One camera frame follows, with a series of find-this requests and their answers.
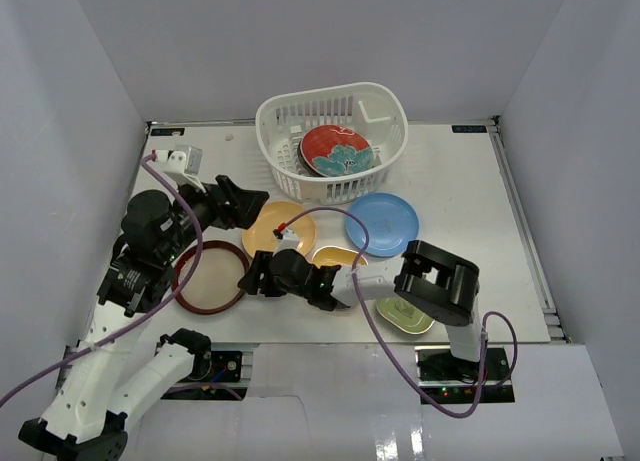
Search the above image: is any grey deer plate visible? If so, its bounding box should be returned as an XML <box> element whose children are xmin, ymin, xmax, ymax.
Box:
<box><xmin>297</xmin><ymin>142</ymin><xmax>321</xmax><ymax>177</ymax></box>

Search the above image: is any round yellow plate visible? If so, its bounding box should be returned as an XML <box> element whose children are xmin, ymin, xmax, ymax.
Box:
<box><xmin>242</xmin><ymin>201</ymin><xmax>317</xmax><ymax>258</ymax></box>

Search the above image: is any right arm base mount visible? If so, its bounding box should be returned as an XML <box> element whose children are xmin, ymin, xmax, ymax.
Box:
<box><xmin>416</xmin><ymin>347</ymin><xmax>516</xmax><ymax>405</ymax></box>

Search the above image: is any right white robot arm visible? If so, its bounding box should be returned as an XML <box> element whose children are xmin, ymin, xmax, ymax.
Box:
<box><xmin>238</xmin><ymin>240</ymin><xmax>488</xmax><ymax>380</ymax></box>

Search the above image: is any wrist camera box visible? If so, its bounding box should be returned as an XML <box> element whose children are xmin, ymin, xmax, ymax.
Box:
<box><xmin>151</xmin><ymin>145</ymin><xmax>205</xmax><ymax>191</ymax></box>
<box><xmin>273</xmin><ymin>224</ymin><xmax>302</xmax><ymax>254</ymax></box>

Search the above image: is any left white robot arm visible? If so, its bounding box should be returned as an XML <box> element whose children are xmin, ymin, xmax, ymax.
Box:
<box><xmin>18</xmin><ymin>175</ymin><xmax>269</xmax><ymax>460</ymax></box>

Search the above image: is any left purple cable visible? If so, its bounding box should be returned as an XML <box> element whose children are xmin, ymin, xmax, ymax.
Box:
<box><xmin>0</xmin><ymin>153</ymin><xmax>204</xmax><ymax>407</ymax></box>

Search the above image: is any square yellow panda plate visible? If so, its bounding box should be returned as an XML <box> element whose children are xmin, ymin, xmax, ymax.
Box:
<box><xmin>311</xmin><ymin>246</ymin><xmax>358</xmax><ymax>267</ymax></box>

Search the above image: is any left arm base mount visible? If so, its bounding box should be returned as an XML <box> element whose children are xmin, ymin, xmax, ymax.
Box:
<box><xmin>162</xmin><ymin>351</ymin><xmax>247</xmax><ymax>401</ymax></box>

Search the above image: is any beige plate brown rim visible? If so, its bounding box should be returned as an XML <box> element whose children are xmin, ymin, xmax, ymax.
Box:
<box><xmin>176</xmin><ymin>240</ymin><xmax>249</xmax><ymax>315</ymax></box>

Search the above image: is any white plastic dish bin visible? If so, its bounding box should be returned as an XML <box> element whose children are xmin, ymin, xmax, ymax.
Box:
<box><xmin>256</xmin><ymin>82</ymin><xmax>408</xmax><ymax>205</ymax></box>

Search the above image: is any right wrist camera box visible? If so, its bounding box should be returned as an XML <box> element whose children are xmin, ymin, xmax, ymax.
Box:
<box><xmin>273</xmin><ymin>224</ymin><xmax>302</xmax><ymax>254</ymax></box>

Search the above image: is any round blue plate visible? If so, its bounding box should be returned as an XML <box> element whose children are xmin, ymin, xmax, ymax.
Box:
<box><xmin>347</xmin><ymin>192</ymin><xmax>420</xmax><ymax>258</ymax></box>

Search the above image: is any square green panda plate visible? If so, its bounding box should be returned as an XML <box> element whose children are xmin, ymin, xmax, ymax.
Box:
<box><xmin>375</xmin><ymin>297</ymin><xmax>434</xmax><ymax>335</ymax></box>

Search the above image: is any red teal flower plate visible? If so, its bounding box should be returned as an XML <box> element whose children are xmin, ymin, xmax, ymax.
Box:
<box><xmin>301</xmin><ymin>125</ymin><xmax>374</xmax><ymax>177</ymax></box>

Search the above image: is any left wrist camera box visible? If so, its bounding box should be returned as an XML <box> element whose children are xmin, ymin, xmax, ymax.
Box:
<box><xmin>151</xmin><ymin>145</ymin><xmax>205</xmax><ymax>191</ymax></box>

